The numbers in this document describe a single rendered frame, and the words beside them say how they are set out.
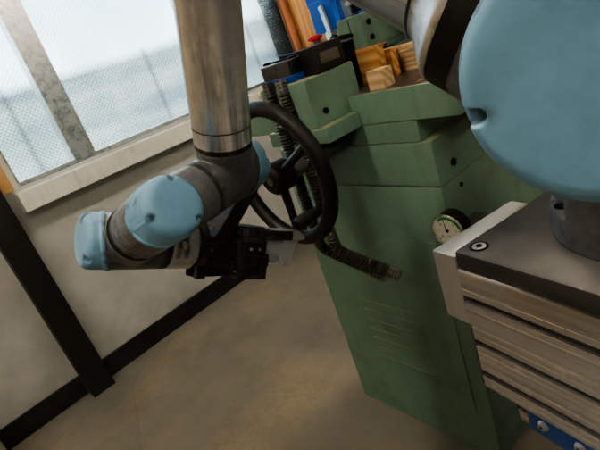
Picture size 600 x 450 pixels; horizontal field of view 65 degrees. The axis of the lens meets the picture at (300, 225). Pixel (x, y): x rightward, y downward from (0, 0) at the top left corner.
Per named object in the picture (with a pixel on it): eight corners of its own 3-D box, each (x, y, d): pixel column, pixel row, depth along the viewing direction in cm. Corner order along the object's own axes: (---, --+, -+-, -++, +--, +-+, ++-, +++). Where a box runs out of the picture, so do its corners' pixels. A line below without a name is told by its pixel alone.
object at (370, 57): (308, 96, 110) (299, 66, 108) (314, 94, 111) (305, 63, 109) (384, 81, 92) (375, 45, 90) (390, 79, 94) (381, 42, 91)
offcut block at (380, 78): (370, 91, 87) (365, 72, 86) (380, 86, 89) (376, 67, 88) (384, 88, 85) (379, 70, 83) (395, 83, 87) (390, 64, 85)
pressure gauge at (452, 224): (437, 254, 84) (427, 213, 81) (448, 244, 86) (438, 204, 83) (469, 259, 79) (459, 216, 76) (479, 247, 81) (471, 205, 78)
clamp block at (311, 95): (272, 134, 97) (257, 91, 94) (317, 112, 105) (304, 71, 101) (320, 129, 86) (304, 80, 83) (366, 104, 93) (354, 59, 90)
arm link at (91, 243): (91, 262, 54) (71, 278, 60) (179, 262, 61) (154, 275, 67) (88, 198, 56) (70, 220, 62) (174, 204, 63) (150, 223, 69)
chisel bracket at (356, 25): (345, 62, 102) (335, 22, 99) (385, 45, 109) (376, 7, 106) (371, 55, 96) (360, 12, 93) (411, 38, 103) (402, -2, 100)
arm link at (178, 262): (154, 213, 68) (179, 218, 62) (183, 215, 71) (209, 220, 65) (151, 264, 69) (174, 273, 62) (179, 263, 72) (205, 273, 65)
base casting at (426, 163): (289, 183, 119) (278, 150, 115) (419, 108, 149) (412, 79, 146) (443, 187, 84) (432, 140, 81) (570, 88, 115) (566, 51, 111)
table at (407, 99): (222, 151, 116) (212, 128, 114) (308, 110, 132) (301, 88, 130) (428, 137, 69) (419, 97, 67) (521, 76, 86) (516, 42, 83)
